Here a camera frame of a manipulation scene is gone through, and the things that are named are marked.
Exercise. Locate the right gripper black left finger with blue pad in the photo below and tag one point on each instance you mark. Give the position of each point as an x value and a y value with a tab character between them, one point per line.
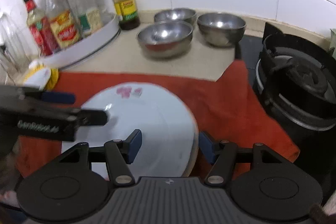
116	154

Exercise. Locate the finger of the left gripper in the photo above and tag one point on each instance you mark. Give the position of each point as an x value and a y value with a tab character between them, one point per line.
89	117
52	97

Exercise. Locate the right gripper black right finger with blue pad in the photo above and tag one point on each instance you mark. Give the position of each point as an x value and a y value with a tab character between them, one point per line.
224	155

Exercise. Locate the white floral plate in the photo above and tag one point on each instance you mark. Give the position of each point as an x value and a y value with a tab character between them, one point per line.
169	130

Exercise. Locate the steel bowl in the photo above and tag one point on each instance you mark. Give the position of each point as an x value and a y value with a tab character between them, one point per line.
221	29
165	40
177	14

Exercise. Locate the yellow chenille cloth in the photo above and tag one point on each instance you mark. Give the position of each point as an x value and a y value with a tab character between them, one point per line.
41	76

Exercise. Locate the red cloth mat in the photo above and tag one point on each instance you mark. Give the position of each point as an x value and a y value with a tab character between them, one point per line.
226	108

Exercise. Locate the metal dish rack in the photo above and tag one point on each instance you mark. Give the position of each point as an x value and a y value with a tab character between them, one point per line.
12	46

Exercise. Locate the yellow red label bottle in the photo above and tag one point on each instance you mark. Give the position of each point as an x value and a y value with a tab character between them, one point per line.
62	23

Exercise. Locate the red label sauce bottle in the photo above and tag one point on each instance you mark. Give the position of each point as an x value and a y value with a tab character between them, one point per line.
40	29

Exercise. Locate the purple label clear bottle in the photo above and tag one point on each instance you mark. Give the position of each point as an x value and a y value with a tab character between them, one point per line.
88	15

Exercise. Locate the black gas stove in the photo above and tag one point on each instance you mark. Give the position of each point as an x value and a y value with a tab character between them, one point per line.
294	80

